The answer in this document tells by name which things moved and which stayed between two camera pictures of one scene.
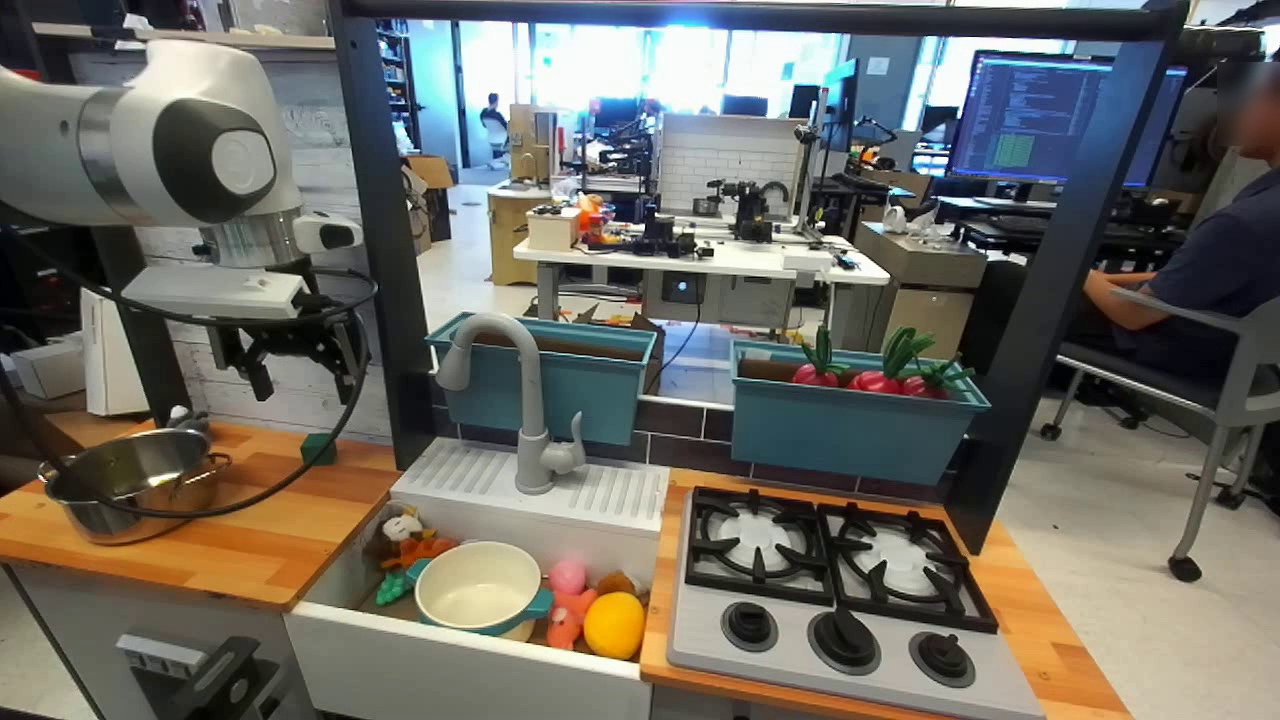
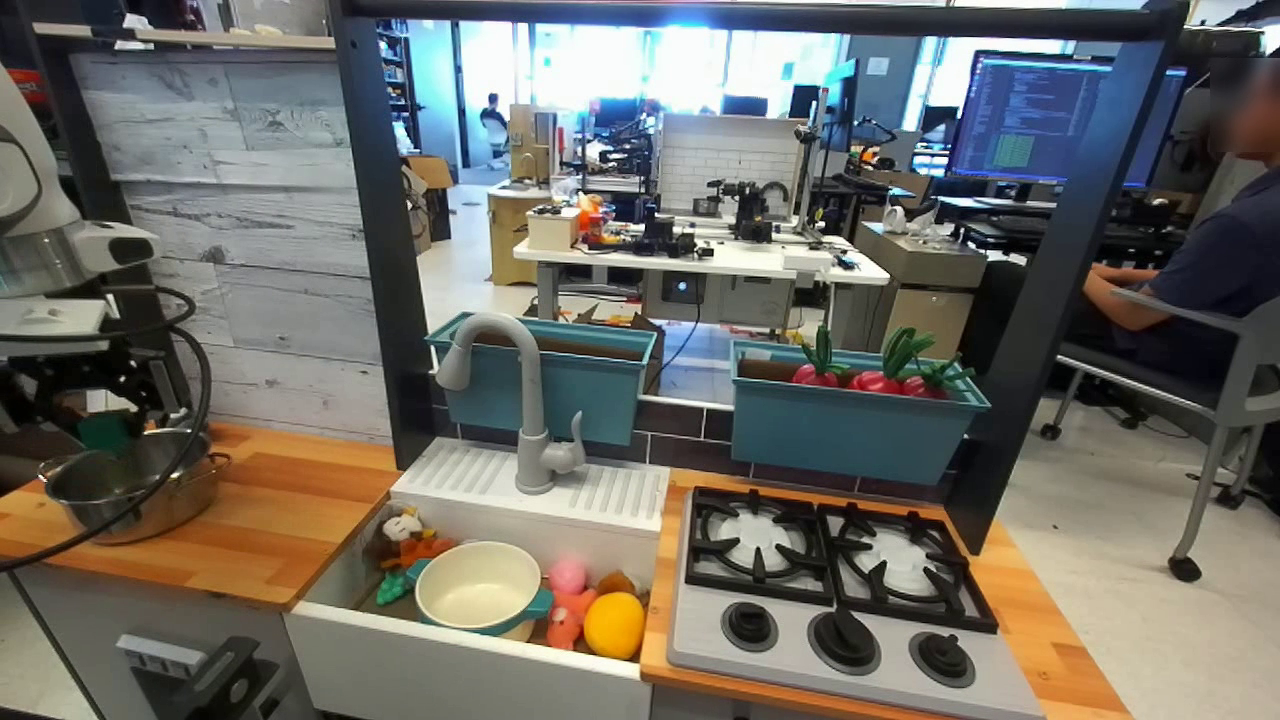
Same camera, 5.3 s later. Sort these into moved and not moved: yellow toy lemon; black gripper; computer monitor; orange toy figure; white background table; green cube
Moved: black gripper; green cube
Not moved: orange toy figure; white background table; yellow toy lemon; computer monitor
